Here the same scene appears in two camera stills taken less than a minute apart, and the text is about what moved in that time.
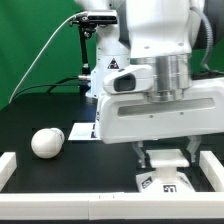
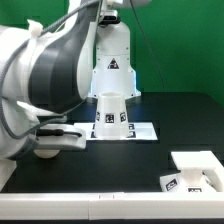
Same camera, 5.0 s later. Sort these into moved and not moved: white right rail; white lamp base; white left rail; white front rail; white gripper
Moved: white lamp base; white gripper
Not moved: white left rail; white right rail; white front rail
